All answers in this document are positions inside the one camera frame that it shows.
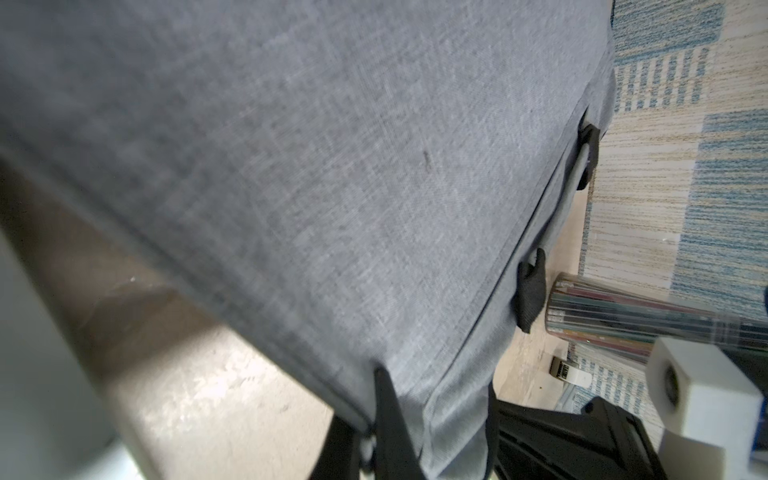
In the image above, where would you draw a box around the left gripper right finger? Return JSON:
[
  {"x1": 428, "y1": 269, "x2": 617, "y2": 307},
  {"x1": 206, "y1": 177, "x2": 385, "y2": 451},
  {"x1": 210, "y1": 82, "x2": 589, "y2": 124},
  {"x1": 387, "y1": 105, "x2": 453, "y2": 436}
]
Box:
[{"x1": 374, "y1": 367, "x2": 425, "y2": 480}]

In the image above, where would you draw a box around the grey laptop bag with handles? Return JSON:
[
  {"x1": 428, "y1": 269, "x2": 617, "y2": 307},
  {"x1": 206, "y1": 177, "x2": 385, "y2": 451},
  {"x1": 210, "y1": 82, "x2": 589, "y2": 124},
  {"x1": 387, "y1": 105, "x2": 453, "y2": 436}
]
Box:
[{"x1": 1, "y1": 1, "x2": 615, "y2": 479}]

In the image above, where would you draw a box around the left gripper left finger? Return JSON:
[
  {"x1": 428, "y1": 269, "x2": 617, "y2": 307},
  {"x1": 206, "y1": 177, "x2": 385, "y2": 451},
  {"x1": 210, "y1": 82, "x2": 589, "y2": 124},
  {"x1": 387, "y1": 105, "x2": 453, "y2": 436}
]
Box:
[{"x1": 309, "y1": 416, "x2": 361, "y2": 480}]

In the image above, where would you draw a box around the cup of coloured pencils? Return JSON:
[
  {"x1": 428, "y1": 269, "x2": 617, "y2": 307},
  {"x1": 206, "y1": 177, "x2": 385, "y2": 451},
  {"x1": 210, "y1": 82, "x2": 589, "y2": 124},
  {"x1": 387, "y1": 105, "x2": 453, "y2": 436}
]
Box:
[{"x1": 545, "y1": 274, "x2": 767, "y2": 363}]

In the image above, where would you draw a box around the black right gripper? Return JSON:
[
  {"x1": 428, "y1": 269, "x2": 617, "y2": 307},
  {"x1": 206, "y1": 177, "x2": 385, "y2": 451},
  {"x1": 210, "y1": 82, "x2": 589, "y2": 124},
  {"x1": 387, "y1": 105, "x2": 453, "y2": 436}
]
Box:
[{"x1": 494, "y1": 397, "x2": 667, "y2": 479}]

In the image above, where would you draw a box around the silver Apple laptop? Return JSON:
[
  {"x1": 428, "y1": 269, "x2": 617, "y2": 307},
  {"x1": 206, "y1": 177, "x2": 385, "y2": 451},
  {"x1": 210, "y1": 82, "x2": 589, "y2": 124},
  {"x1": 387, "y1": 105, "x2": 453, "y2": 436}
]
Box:
[{"x1": 1, "y1": 238, "x2": 143, "y2": 479}]

